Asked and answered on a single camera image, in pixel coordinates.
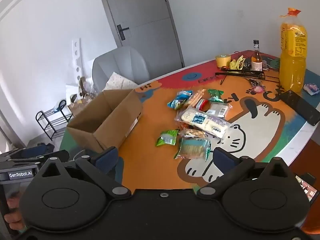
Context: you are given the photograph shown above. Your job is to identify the clear plastic wrap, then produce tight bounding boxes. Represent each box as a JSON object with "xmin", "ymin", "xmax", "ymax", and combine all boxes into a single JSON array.
[{"xmin": 80, "ymin": 79, "xmax": 101, "ymax": 101}]

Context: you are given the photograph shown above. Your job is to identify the green cracker packet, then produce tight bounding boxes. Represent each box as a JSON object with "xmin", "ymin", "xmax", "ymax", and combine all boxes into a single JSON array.
[{"xmin": 174, "ymin": 137, "xmax": 212, "ymax": 161}]

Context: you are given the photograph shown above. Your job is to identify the long white bread packet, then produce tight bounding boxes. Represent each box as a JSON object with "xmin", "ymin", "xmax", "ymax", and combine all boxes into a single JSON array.
[{"xmin": 175, "ymin": 106, "xmax": 234, "ymax": 138}]

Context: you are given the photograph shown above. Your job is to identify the yellow crumpled glove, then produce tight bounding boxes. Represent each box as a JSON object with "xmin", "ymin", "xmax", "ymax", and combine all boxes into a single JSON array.
[{"xmin": 230, "ymin": 56, "xmax": 247, "ymax": 70}]

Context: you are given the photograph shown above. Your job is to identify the person's left hand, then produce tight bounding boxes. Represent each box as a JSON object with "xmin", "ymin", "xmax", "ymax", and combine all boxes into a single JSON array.
[{"xmin": 4, "ymin": 197, "xmax": 25, "ymax": 230}]

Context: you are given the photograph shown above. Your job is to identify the grey chair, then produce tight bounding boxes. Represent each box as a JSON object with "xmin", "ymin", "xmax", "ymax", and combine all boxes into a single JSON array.
[{"xmin": 92, "ymin": 46, "xmax": 150, "ymax": 93}]

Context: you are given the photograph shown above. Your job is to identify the cardboard box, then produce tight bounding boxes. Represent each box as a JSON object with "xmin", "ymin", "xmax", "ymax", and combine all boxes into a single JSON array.
[{"xmin": 66, "ymin": 89, "xmax": 143, "ymax": 153}]

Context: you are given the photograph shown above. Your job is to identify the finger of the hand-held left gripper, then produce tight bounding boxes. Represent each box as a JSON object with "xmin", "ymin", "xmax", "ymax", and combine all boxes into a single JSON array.
[
  {"xmin": 0, "ymin": 150, "xmax": 70, "ymax": 167},
  {"xmin": 25, "ymin": 143, "xmax": 55, "ymax": 157}
]

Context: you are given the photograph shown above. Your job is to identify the black folding stand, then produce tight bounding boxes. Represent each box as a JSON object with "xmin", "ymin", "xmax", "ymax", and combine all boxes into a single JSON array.
[{"xmin": 215, "ymin": 71, "xmax": 280, "ymax": 85}]

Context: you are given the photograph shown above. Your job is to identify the grey door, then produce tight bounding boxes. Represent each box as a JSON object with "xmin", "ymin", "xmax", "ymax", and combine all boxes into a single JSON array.
[{"xmin": 96, "ymin": 0, "xmax": 185, "ymax": 68}]

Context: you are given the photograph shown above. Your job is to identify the keys with pink keychain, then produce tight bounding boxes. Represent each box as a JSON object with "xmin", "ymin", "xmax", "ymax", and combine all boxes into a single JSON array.
[{"xmin": 246, "ymin": 79, "xmax": 267, "ymax": 94}]

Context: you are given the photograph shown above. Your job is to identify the black phone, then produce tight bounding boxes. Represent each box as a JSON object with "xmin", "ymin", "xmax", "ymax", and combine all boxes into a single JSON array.
[{"xmin": 279, "ymin": 89, "xmax": 320, "ymax": 126}]

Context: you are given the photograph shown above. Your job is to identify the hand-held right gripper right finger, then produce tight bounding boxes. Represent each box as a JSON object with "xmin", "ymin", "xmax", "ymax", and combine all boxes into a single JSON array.
[{"xmin": 197, "ymin": 147, "xmax": 293, "ymax": 202}]

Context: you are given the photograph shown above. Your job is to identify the clear snack packet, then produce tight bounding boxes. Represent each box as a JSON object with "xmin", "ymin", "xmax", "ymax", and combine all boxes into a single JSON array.
[{"xmin": 206, "ymin": 102, "xmax": 230, "ymax": 118}]

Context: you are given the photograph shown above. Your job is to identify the white perforated board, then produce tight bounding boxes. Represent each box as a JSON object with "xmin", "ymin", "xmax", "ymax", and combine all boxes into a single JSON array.
[{"xmin": 71, "ymin": 37, "xmax": 83, "ymax": 83}]

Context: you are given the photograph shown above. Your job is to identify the colourful printed table mat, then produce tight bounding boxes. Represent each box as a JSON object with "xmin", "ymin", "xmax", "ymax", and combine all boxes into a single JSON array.
[{"xmin": 60, "ymin": 50, "xmax": 320, "ymax": 189}]

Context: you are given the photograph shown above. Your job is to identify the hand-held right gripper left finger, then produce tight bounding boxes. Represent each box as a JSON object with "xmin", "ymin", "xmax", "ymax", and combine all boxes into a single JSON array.
[{"xmin": 34, "ymin": 147, "xmax": 132, "ymax": 200}]

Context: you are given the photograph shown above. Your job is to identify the brown shipping carton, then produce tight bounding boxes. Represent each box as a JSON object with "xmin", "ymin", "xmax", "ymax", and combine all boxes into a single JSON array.
[{"xmin": 67, "ymin": 96, "xmax": 89, "ymax": 117}]

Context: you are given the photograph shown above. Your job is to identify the brown cookie packet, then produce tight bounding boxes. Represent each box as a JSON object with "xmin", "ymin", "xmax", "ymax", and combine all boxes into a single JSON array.
[{"xmin": 181, "ymin": 128, "xmax": 209, "ymax": 139}]

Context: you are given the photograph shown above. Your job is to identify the large orange juice bottle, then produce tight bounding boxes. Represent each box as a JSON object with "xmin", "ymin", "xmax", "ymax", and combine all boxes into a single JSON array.
[{"xmin": 279, "ymin": 7, "xmax": 308, "ymax": 93}]

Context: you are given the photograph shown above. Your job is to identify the black shoe rack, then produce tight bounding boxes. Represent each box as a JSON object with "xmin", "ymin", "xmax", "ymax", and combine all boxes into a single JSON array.
[{"xmin": 35, "ymin": 100, "xmax": 73, "ymax": 141}]

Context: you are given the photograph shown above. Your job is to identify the red snack packet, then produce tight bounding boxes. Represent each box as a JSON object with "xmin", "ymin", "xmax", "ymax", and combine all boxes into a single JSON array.
[{"xmin": 196, "ymin": 99, "xmax": 209, "ymax": 111}]

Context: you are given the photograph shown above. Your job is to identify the small tissue packet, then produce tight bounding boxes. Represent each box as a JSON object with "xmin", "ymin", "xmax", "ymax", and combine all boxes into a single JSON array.
[{"xmin": 303, "ymin": 83, "xmax": 320, "ymax": 96}]

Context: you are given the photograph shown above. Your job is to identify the small green snack packet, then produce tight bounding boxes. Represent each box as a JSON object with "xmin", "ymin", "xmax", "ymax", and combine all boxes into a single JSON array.
[{"xmin": 207, "ymin": 89, "xmax": 225, "ymax": 103}]

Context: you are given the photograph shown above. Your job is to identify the orange sausage stick packet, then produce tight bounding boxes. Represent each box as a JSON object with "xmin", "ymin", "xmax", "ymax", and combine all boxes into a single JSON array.
[{"xmin": 186, "ymin": 89, "xmax": 206, "ymax": 107}]

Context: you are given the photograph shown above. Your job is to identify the blue snack packet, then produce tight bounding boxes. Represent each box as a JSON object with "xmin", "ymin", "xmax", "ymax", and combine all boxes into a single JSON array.
[
  {"xmin": 176, "ymin": 90, "xmax": 193, "ymax": 102},
  {"xmin": 167, "ymin": 99, "xmax": 187, "ymax": 110}
]

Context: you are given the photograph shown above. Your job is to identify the yellow tape roll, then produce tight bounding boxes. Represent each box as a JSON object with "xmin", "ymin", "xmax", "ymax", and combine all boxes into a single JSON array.
[{"xmin": 215, "ymin": 54, "xmax": 232, "ymax": 68}]

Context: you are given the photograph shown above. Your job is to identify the small glass bottle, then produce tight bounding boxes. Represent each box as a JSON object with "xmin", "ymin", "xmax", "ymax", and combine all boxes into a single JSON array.
[{"xmin": 251, "ymin": 39, "xmax": 263, "ymax": 72}]

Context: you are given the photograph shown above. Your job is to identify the black door handle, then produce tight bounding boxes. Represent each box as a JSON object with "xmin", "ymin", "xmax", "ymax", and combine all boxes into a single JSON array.
[{"xmin": 117, "ymin": 24, "xmax": 130, "ymax": 40}]

